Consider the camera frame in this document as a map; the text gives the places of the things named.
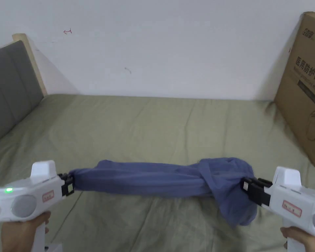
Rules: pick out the person's left hand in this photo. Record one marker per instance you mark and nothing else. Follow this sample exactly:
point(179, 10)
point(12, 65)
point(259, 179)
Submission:
point(18, 235)

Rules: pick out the grey padded headboard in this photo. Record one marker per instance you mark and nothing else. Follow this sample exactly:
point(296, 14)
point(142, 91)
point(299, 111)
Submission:
point(10, 89)

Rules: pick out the person's right hand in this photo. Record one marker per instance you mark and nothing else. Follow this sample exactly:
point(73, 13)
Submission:
point(307, 240)

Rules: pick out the bed with pale green sheet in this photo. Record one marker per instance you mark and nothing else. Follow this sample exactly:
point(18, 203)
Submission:
point(147, 123)

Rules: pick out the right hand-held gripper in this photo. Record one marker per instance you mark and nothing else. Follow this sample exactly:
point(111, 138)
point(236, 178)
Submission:
point(302, 199)

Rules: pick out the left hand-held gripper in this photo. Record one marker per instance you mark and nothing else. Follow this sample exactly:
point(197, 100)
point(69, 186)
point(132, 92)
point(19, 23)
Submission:
point(39, 187)

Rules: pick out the dark blue shirt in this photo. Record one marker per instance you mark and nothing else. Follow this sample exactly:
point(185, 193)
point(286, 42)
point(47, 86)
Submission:
point(152, 181)

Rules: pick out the brown cardboard carton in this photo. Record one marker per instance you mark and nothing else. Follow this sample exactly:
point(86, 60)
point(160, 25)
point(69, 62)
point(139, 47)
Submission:
point(304, 92)

